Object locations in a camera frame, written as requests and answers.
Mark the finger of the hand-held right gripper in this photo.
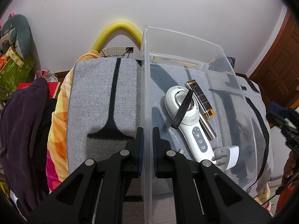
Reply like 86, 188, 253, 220
269, 101, 295, 119
266, 111, 291, 130

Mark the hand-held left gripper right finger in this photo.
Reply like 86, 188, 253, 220
152, 126, 274, 224

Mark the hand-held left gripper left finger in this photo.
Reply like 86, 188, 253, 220
27, 127, 144, 224

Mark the clear plastic container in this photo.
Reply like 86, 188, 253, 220
140, 24, 259, 224

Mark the white handheld massager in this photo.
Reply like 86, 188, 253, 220
164, 85, 215, 163

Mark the white charger plug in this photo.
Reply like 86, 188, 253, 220
211, 145, 240, 171

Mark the silver metal rod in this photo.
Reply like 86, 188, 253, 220
198, 113, 217, 142

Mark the brown gold tube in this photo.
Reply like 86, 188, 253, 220
186, 80, 216, 119

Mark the person's right hand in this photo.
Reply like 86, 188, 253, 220
283, 150, 298, 179

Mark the brown wooden door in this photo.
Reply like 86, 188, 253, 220
249, 10, 299, 112

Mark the grey blanket with black letters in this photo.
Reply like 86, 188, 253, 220
67, 57, 275, 224

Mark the orange floral blanket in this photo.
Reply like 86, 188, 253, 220
45, 50, 101, 192

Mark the white power strip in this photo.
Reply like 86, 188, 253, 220
100, 47, 128, 57

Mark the red box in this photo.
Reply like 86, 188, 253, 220
17, 82, 60, 98

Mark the dark purple garment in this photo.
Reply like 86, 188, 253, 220
0, 77, 51, 213

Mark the clear plastic bag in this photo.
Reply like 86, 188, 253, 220
35, 69, 58, 83

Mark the yellow foam tube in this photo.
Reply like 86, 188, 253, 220
92, 21, 143, 52

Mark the green patterned gift box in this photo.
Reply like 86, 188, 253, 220
0, 56, 35, 100

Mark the yellow printed package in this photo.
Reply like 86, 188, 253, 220
6, 47, 25, 69

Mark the grey green plush toy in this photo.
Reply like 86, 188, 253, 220
0, 14, 31, 59

